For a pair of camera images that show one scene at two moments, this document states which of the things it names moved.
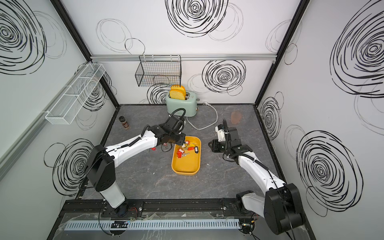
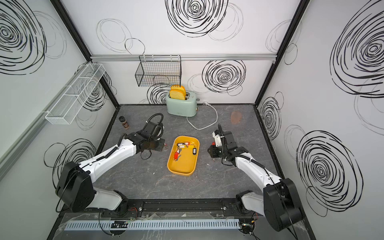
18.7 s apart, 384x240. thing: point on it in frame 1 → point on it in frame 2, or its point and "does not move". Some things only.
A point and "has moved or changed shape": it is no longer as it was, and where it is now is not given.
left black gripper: [181, 140] → [161, 146]
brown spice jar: [122, 119] does not move
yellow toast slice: [177, 92] does not move
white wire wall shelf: [68, 106] does not move
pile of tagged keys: [187, 145] has moved or changed shape
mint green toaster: [189, 105] does not move
